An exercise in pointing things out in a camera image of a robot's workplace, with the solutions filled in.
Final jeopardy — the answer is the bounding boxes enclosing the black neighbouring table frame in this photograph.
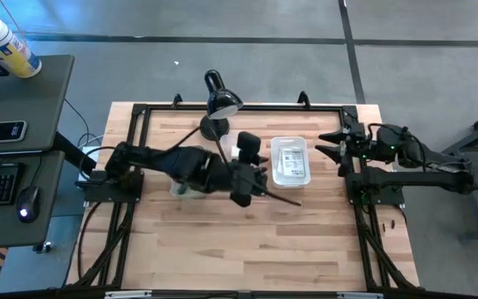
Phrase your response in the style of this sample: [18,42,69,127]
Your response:
[441,104,478,243]

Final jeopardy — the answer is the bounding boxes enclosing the black desk lamp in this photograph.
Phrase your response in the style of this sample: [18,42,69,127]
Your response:
[198,68,246,142]

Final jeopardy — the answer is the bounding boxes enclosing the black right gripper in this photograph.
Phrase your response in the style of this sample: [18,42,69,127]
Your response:
[315,123,373,165]

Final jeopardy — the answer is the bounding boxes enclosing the white printed box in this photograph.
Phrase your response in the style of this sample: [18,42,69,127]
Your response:
[278,145,310,180]

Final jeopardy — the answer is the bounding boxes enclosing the black floor cable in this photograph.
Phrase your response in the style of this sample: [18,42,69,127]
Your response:
[62,97,104,151]

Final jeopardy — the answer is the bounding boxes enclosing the desk caster wheel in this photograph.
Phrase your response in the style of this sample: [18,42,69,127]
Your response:
[32,240,54,255]

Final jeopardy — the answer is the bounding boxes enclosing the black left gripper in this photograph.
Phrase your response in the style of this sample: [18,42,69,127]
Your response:
[227,130,271,208]

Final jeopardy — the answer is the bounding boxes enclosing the silver aluminium bar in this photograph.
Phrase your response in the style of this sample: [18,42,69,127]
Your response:
[104,290,154,299]
[336,292,384,299]

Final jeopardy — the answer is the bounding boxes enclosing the white plastic bin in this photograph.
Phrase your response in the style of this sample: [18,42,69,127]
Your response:
[269,135,312,190]

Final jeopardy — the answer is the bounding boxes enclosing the black computer mouse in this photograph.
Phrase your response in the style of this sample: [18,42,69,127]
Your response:
[16,184,41,224]

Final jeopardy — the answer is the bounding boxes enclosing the clear plastic bin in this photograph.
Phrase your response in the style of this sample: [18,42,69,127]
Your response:
[218,133,240,163]

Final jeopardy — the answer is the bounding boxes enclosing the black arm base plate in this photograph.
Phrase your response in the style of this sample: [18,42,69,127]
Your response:
[76,169,144,205]
[345,170,407,208]

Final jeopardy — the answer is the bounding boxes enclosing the black smartphone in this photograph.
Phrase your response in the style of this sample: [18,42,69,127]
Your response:
[0,120,29,145]

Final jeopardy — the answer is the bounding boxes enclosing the black desk support beam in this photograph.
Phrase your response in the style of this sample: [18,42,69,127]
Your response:
[51,130,99,175]

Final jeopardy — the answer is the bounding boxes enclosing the white power box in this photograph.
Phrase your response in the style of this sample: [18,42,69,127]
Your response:
[76,145,104,184]

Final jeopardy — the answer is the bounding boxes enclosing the black desk top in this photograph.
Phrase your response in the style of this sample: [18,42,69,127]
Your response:
[0,53,76,155]

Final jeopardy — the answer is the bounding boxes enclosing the black aluminium table frame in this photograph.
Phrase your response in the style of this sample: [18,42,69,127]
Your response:
[62,91,422,299]

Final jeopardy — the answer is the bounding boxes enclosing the black keyboard tray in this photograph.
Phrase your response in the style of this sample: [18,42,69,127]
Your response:
[0,149,66,251]

